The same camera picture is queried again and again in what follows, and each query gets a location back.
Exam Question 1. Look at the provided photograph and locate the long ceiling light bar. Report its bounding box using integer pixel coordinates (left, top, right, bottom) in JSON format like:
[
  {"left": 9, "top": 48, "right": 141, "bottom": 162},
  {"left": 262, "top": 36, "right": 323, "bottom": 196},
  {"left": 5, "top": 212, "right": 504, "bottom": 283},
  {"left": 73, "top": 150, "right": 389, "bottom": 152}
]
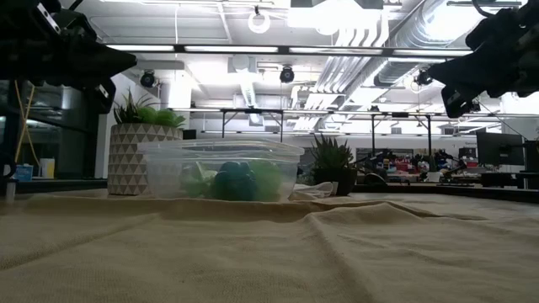
[{"left": 104, "top": 43, "right": 475, "bottom": 59}]

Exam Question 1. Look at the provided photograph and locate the clear plastic tupperware container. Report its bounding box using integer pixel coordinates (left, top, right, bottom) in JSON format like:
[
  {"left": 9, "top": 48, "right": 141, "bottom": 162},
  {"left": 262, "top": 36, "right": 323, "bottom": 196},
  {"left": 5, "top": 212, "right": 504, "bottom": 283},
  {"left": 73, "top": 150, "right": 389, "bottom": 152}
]
[{"left": 136, "top": 136, "right": 306, "bottom": 202}]

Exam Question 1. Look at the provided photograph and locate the blue box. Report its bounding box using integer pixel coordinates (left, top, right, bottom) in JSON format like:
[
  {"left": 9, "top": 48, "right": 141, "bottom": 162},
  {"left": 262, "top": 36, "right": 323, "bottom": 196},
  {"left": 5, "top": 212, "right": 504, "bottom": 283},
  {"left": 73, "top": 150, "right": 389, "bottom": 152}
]
[{"left": 15, "top": 164, "right": 35, "bottom": 183}]

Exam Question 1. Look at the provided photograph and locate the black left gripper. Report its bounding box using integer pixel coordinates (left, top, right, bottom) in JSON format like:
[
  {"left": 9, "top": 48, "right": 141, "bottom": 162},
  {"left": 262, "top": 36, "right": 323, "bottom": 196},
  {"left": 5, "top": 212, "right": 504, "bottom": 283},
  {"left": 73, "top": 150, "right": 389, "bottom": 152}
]
[{"left": 0, "top": 0, "right": 138, "bottom": 115}]

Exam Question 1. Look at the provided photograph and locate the succulent in white patterned pot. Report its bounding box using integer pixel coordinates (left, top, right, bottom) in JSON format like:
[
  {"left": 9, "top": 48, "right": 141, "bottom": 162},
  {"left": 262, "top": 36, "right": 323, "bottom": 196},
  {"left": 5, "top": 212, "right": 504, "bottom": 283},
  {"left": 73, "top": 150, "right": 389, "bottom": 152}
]
[{"left": 107, "top": 89, "right": 186, "bottom": 197}]

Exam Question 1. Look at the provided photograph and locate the small plant in dark pot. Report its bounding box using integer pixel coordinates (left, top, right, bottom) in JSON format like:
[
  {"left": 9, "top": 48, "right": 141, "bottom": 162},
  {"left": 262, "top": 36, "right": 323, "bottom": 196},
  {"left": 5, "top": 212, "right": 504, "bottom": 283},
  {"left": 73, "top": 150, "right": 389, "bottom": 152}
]
[{"left": 308, "top": 133, "right": 359, "bottom": 197}]

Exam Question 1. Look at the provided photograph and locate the beige cloth mat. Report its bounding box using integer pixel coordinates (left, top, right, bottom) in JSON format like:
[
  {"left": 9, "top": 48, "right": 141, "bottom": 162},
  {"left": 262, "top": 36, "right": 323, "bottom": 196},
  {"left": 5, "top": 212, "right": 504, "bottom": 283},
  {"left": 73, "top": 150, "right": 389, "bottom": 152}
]
[{"left": 0, "top": 188, "right": 539, "bottom": 303}]

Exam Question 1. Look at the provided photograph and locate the light green ridged fruit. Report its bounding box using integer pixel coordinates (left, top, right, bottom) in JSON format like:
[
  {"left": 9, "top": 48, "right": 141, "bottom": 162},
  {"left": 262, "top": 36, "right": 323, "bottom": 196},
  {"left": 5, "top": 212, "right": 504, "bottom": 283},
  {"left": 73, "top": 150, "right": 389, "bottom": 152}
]
[{"left": 180, "top": 162, "right": 216, "bottom": 199}]

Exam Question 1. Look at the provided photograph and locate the white bucket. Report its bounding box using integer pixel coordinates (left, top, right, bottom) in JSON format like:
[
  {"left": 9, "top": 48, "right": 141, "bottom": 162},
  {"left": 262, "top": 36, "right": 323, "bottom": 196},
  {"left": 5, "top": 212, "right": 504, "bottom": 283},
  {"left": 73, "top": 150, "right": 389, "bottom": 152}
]
[{"left": 40, "top": 158, "right": 56, "bottom": 179}]

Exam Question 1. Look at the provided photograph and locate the bright green round fruit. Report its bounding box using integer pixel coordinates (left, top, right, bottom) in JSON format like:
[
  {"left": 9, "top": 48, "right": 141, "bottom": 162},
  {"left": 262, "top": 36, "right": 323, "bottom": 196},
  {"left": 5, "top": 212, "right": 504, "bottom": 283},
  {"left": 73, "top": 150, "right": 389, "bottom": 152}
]
[{"left": 250, "top": 159, "right": 283, "bottom": 199}]

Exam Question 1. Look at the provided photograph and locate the black monitor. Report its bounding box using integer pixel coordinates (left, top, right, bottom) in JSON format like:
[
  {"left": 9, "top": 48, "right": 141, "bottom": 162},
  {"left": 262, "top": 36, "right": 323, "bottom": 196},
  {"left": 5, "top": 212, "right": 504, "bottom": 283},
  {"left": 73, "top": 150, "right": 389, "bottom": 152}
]
[{"left": 476, "top": 131, "right": 526, "bottom": 167}]

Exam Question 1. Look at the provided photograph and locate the silver ventilation duct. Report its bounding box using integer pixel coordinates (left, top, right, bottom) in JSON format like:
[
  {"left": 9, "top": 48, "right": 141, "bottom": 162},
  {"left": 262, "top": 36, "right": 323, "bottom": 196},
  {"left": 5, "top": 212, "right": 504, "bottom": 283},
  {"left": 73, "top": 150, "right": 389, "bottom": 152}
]
[{"left": 373, "top": 0, "right": 490, "bottom": 88}]

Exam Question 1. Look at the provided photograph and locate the yellow cable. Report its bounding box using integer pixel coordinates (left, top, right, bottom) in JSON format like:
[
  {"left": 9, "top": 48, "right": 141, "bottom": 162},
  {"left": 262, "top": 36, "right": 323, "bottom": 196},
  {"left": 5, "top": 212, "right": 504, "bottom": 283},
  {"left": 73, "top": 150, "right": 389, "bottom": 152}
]
[{"left": 13, "top": 79, "right": 38, "bottom": 166}]

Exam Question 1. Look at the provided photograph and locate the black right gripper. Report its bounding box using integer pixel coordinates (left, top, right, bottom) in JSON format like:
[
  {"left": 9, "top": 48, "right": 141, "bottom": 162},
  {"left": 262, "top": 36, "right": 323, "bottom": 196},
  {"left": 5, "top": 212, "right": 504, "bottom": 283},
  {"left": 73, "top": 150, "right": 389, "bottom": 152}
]
[{"left": 427, "top": 0, "right": 539, "bottom": 120}]

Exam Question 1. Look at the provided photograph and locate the dark green toy pepper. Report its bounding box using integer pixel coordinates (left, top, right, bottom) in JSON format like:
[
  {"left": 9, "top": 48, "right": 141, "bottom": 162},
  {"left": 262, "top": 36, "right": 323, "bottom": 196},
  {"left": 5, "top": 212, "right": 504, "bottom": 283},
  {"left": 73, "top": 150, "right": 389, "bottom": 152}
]
[{"left": 210, "top": 161, "right": 258, "bottom": 202}]

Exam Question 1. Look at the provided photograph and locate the cluttered background workbench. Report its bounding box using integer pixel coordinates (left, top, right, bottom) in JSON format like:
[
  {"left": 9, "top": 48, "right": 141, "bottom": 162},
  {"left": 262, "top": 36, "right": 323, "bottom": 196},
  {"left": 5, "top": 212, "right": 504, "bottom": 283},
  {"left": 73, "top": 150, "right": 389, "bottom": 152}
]
[{"left": 357, "top": 146, "right": 479, "bottom": 187}]

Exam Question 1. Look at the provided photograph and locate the white ring light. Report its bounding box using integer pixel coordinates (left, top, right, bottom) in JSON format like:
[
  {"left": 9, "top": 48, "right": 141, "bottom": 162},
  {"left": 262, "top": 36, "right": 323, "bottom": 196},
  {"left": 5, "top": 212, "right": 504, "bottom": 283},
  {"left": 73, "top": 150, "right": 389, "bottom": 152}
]
[{"left": 247, "top": 9, "right": 272, "bottom": 35}]

